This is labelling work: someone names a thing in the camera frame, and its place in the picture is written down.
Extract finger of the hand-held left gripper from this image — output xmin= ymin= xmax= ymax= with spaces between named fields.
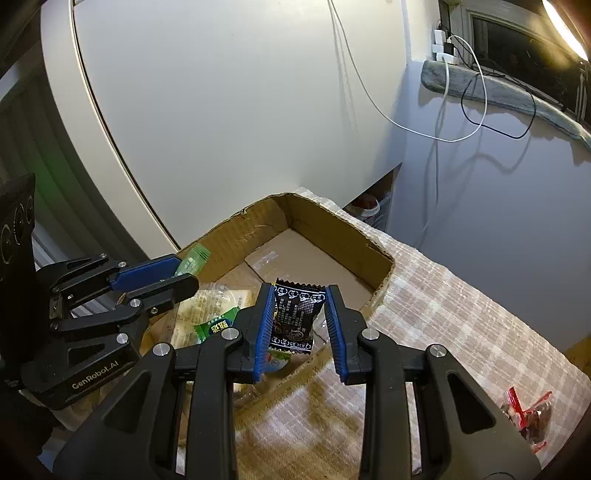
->
xmin=37 ymin=253 xmax=183 ymax=319
xmin=51 ymin=274 xmax=199 ymax=370

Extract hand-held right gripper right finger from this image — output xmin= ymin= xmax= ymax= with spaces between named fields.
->
xmin=324 ymin=285 xmax=541 ymax=480

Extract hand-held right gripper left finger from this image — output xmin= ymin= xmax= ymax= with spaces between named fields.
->
xmin=53 ymin=282 xmax=278 ymax=480

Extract green candy packet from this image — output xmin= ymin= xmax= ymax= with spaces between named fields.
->
xmin=172 ymin=244 xmax=212 ymax=278

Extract clear sandwich packet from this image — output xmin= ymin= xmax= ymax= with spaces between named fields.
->
xmin=170 ymin=283 xmax=296 ymax=395

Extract black snack packet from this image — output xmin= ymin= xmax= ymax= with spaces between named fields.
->
xmin=268 ymin=277 xmax=327 ymax=355

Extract cardboard box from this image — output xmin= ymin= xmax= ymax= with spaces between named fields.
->
xmin=139 ymin=191 xmax=397 ymax=416

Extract jar with red lid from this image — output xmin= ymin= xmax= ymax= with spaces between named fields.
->
xmin=350 ymin=191 xmax=394 ymax=230

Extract white cabinet with shelf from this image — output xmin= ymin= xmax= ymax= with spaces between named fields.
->
xmin=39 ymin=0 xmax=409 ymax=261

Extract dark snack with red ends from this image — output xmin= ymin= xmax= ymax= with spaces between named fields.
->
xmin=501 ymin=386 xmax=554 ymax=451

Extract grey windowsill mat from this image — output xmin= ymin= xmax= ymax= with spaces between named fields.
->
xmin=420 ymin=59 xmax=591 ymax=149

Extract white charger plugs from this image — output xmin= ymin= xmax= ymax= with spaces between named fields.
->
xmin=431 ymin=27 xmax=459 ymax=64

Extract long white cable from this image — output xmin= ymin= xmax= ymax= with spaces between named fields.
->
xmin=327 ymin=0 xmax=489 ymax=144

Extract black cable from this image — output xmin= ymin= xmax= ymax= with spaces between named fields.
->
xmin=460 ymin=41 xmax=573 ymax=140

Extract window frame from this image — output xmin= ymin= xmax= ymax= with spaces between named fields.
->
xmin=438 ymin=0 xmax=591 ymax=121

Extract ring light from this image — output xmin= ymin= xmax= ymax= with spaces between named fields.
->
xmin=540 ymin=0 xmax=591 ymax=62

